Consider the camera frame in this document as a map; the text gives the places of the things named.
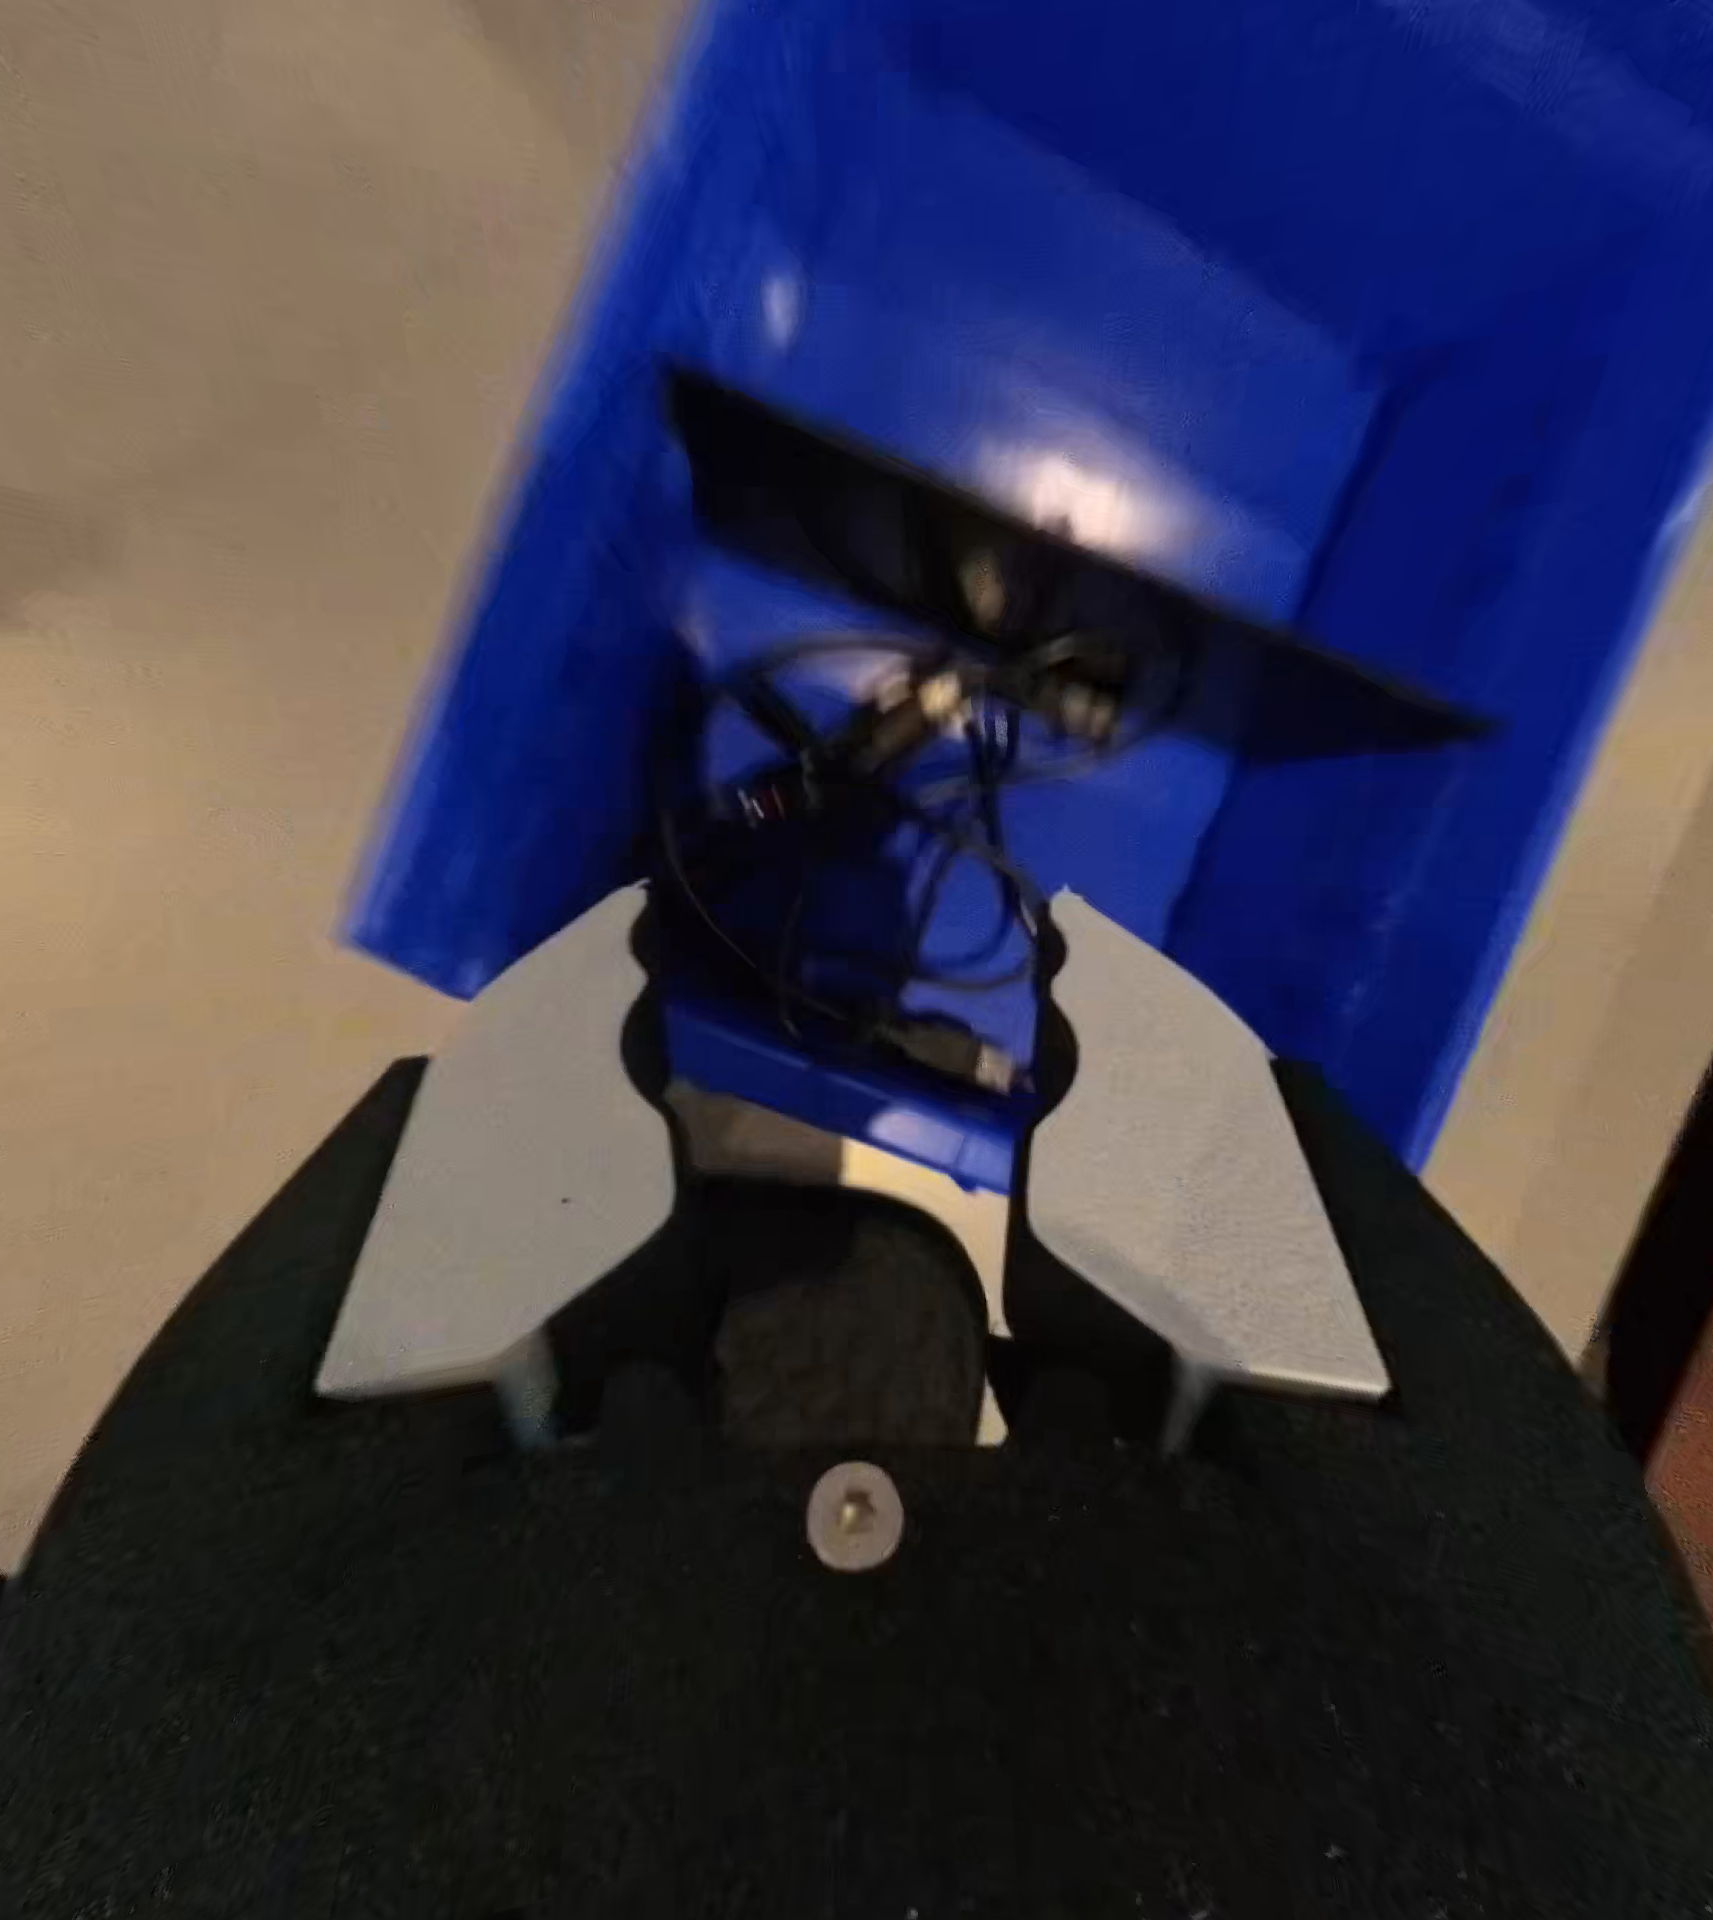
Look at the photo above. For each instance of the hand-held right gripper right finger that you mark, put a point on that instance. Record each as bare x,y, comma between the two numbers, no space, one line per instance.
1202,1201

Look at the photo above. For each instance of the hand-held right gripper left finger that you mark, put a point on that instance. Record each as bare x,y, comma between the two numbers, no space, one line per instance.
496,1201

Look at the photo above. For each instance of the blue plastic bin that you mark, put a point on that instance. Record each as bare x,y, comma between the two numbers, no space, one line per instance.
1471,450

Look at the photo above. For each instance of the black bin divider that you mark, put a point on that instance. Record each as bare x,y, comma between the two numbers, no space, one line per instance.
1245,674

